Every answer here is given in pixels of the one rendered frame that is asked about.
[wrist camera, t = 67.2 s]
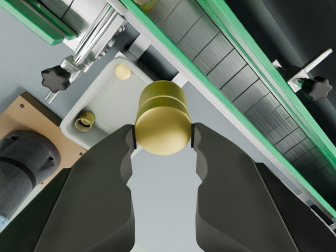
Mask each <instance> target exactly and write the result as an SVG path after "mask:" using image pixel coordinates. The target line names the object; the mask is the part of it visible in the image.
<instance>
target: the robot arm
mask: <svg viewBox="0 0 336 252"><path fill-rule="evenodd" d="M191 148H193V149H194V151H195V152H196V153H197V157H196V170H195V171H196V174H197V175H198V176H199V178H200V179H201V181H202V183H201V184H200V185H199V187H198V189H197V201H196V212H195V236H196V242H197V244H198V246H199V247H200V248H201V249H202V250H203V251H205V252H336V234H335V232H334V231H333V230H332V229H331V228H330V227H329V226H328V225H327V224H326V223H325V221H324V220H323V219H322V218H321V217H320V216H319V215H318V214H317V213H316V212H314V211H313V210H312V209H311V208H310V207H309V206H308V205H307V204H306V203H305V202H304V201H303V200H302V199H301V198H300V197H299V196H298V195H297V194H296V193H295V192H293V191H292V190H291V189H290V188H289V187H288V186H287V185H286V184H285V183H284V182H283V181H282V180H281V179H280V178H279V177H278V176H277V175H276V174H275V173H274V172H272V171H271V170H270V169H269V168H268V167H267V166H266V165H265V164H264V163H263V162H255V161H254V160H253V159H252V158H251V157H250V156H249V155H248V154H247V153H246V152H245V151H243V150H242V149H241V148H240V147H239V146H237V145H236V144H235V143H233V142H232V141H230V140H229V139H227V138H226V137H224V136H222V135H221V134H219V133H217V132H216V131H214V130H213V129H211V128H209V127H208V126H206V125H204V124H203V123H201V122H195V123H192V133H191ZM136 149H137V139H136V136H135V125H133V124H125V125H123V126H122V127H120V128H119V129H117V130H116V131H114V132H113V133H111V134H110V135H108V136H107V137H105V138H104V139H102V140H101V141H99V142H98V143H97V144H95V145H94V146H93V147H91V148H90V149H89V150H88V151H86V152H85V153H84V154H83V155H82V156H81V157H80V158H79V159H78V160H77V161H76V162H75V163H74V164H73V165H72V166H71V167H69V168H63V169H62V170H61V171H60V172H59V173H58V174H57V175H56V176H55V177H54V178H53V179H52V180H51V181H50V182H49V183H48V184H47V185H46V186H45V187H44V188H43V189H42V190H41V191H40V192H39V193H38V194H37V195H36V196H35V197H34V198H33V199H32V200H31V201H30V202H29V203H28V204H27V205H26V206H25V207H24V208H23V209H22V211H21V212H20V213H19V214H18V215H17V216H16V217H15V218H14V219H13V220H12V221H11V222H10V223H9V220H10V219H11V218H12V216H13V215H14V214H15V212H16V211H17V210H18V209H19V207H20V206H21V205H22V203H23V202H24V201H25V200H26V198H27V197H28V196H29V194H30V193H31V192H32V190H33V189H34V188H35V187H36V186H37V185H39V184H40V183H42V182H43V181H45V180H46V179H48V178H49V177H51V176H52V175H53V174H54V173H55V172H56V170H57V169H58V168H59V166H60V163H61V156H60V153H59V151H58V149H57V148H56V146H55V145H54V144H53V143H52V142H51V141H50V140H49V139H47V138H46V137H44V136H43V135H41V134H39V133H36V132H33V131H30V130H14V131H11V132H9V133H8V134H7V135H5V136H4V137H3V138H1V139H0V231H1V230H2V229H3V228H4V227H5V226H6V227H5V228H4V229H3V230H2V231H1V232H0V252H130V251H131V250H132V249H133V247H134V245H135V215H134V208H133V201H132V194H131V190H130V188H129V187H128V186H127V183H128V181H129V179H130V178H131V176H132V175H133V169H132V161H131V154H132V153H133V152H134V150H136Z"/></svg>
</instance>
